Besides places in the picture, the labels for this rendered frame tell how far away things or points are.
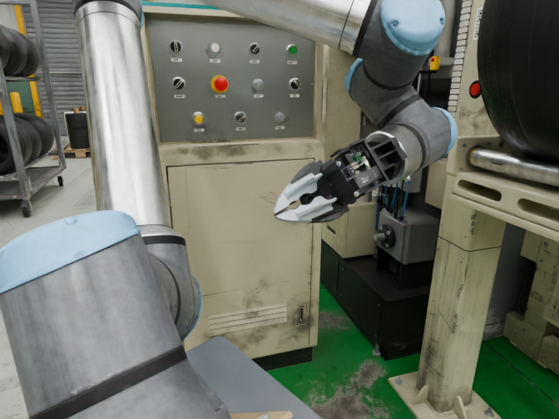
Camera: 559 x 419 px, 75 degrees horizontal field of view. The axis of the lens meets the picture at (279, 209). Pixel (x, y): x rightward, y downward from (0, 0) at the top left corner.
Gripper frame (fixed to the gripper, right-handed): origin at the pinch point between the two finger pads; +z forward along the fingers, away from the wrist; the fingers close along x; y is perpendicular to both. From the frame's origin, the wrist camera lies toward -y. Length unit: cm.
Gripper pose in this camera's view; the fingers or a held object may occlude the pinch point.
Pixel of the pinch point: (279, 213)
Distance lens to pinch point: 50.0
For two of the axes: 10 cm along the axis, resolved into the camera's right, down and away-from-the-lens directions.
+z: -7.6, 3.8, -5.2
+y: 4.2, -3.1, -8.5
